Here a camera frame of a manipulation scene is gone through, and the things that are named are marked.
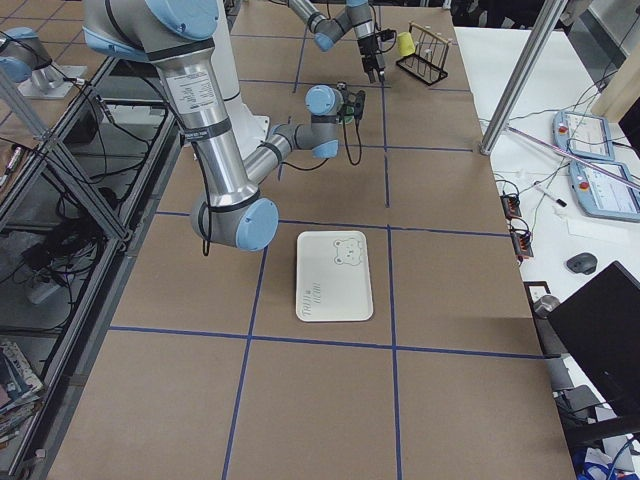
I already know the black marker pen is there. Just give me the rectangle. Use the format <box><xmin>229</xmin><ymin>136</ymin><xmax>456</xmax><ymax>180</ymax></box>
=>
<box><xmin>535</xmin><ymin>183</ymin><xmax>567</xmax><ymax>208</ymax></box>

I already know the orange black connector box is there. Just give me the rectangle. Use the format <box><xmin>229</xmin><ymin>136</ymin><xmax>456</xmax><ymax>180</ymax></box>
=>
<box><xmin>500</xmin><ymin>193</ymin><xmax>522</xmax><ymax>220</ymax></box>

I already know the teach pendant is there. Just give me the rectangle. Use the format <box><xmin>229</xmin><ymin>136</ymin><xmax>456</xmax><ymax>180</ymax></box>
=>
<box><xmin>552</xmin><ymin>110</ymin><xmax>615</xmax><ymax>161</ymax></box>
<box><xmin>569</xmin><ymin>160</ymin><xmax>639</xmax><ymax>223</ymax></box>

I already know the upper teach pendant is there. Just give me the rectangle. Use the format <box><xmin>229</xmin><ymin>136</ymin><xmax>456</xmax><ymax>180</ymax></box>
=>
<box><xmin>552</xmin><ymin>110</ymin><xmax>615</xmax><ymax>161</ymax></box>

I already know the black wire cup rack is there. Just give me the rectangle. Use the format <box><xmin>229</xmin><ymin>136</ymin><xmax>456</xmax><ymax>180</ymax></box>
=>
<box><xmin>395</xmin><ymin>21</ymin><xmax>452</xmax><ymax>86</ymax></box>

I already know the black laptop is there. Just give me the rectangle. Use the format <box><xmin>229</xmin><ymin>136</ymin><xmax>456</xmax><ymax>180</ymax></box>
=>
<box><xmin>548</xmin><ymin>261</ymin><xmax>639</xmax><ymax>415</ymax></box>

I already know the grey computer mouse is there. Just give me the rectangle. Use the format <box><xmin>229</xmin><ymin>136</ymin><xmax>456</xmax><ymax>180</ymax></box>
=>
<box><xmin>565</xmin><ymin>252</ymin><xmax>598</xmax><ymax>275</ymax></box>

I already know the stack of magazines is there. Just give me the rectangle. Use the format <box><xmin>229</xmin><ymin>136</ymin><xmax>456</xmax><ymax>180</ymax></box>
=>
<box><xmin>1</xmin><ymin>338</ymin><xmax>44</xmax><ymax>448</ymax></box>

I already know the aluminium frame post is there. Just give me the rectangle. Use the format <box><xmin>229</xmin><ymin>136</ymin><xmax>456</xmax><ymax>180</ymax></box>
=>
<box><xmin>479</xmin><ymin>0</ymin><xmax>568</xmax><ymax>156</ymax></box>

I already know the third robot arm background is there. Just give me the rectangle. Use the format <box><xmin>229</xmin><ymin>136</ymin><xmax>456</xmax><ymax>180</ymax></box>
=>
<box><xmin>1</xmin><ymin>27</ymin><xmax>69</xmax><ymax>99</ymax></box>

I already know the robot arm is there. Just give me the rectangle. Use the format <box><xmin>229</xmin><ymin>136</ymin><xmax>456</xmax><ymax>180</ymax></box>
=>
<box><xmin>284</xmin><ymin>0</ymin><xmax>397</xmax><ymax>83</ymax></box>
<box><xmin>83</xmin><ymin>1</ymin><xmax>365</xmax><ymax>251</ymax></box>

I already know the lower teach pendant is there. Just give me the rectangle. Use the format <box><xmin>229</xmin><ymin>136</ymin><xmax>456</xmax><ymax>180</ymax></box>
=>
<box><xmin>569</xmin><ymin>160</ymin><xmax>639</xmax><ymax>223</ymax></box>

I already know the light green plastic cup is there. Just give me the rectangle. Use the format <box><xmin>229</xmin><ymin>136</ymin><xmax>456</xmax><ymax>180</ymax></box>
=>
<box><xmin>340</xmin><ymin>102</ymin><xmax>355</xmax><ymax>125</ymax></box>

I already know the yellow plastic cup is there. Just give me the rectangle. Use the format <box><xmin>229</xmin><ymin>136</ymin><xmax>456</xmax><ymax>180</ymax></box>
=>
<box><xmin>397</xmin><ymin>31</ymin><xmax>416</xmax><ymax>58</ymax></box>

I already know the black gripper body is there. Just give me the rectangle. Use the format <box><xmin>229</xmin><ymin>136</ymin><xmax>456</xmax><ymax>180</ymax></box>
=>
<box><xmin>337</xmin><ymin>82</ymin><xmax>366</xmax><ymax>124</ymax></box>
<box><xmin>357</xmin><ymin>29</ymin><xmax>395</xmax><ymax>73</ymax></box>

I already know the cream bear print tray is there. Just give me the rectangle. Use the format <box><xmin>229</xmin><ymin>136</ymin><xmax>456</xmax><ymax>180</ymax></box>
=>
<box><xmin>296</xmin><ymin>230</ymin><xmax>374</xmax><ymax>323</ymax></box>

